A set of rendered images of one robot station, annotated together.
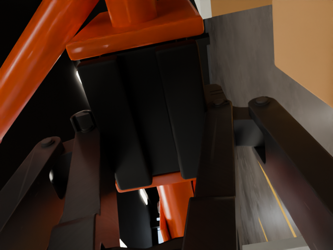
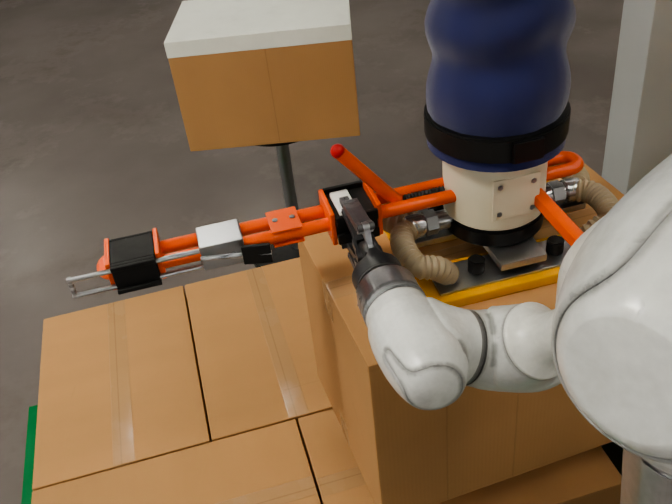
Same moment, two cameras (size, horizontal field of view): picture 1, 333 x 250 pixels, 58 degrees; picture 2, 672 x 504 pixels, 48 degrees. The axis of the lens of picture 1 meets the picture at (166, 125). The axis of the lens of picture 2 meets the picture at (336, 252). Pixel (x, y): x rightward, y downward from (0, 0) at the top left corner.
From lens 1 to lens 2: 1.13 m
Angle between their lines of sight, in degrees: 55
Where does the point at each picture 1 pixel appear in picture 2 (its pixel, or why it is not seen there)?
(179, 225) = (304, 232)
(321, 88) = (319, 260)
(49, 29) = (377, 186)
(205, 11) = (176, 49)
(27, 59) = (369, 178)
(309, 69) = (321, 252)
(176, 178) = (334, 232)
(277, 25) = not seen: hidden behind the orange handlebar
